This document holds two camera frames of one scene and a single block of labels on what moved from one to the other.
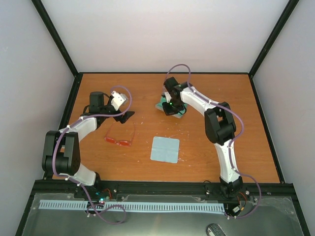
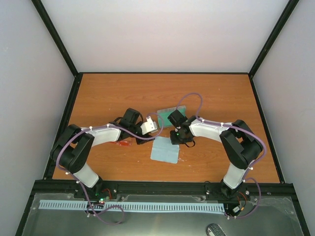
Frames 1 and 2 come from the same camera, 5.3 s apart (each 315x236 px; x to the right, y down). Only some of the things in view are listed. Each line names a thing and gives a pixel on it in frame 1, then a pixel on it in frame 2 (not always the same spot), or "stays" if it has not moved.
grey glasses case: x=179 y=115 -> x=163 y=114
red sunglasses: x=122 y=142 stays
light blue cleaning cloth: x=165 y=149 stays
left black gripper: x=124 y=117 -> x=140 y=141
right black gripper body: x=173 y=107 -> x=179 y=139
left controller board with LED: x=102 y=194 stays
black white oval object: x=215 y=229 stays
